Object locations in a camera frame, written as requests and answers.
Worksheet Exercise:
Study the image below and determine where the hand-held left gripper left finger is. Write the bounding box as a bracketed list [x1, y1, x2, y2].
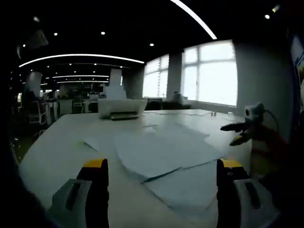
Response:
[46, 158, 110, 228]

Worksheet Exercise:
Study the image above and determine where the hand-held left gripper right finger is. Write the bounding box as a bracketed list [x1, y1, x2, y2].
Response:
[216, 158, 281, 228]

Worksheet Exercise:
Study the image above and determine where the pile of white printing papers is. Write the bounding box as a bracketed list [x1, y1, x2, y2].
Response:
[78, 121, 226, 211]

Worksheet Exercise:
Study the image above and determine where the wide bright window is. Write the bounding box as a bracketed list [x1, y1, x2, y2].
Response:
[182, 40, 238, 107]

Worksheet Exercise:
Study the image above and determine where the black office chair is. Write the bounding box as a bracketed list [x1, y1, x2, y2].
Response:
[145, 98, 163, 111]

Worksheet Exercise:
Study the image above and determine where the white printer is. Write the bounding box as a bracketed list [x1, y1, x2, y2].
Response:
[97, 86, 148, 121]

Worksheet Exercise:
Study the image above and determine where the white ceiling light strip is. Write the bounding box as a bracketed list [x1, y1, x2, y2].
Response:
[170, 0, 218, 40]
[19, 54, 145, 68]

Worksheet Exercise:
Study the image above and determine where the row of office desks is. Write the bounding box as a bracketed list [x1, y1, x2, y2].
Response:
[40, 87, 100, 114]

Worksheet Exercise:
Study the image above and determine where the narrow bright window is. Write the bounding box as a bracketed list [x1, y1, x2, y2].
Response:
[142, 54, 170, 98]

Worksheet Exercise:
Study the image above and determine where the white office chair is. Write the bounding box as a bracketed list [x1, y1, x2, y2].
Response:
[28, 99, 48, 125]

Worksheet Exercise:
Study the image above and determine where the ceiling air conditioner unit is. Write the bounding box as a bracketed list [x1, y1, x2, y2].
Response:
[25, 29, 49, 50]

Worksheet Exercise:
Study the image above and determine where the blue framed wall poster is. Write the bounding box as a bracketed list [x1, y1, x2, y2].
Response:
[288, 33, 304, 103]

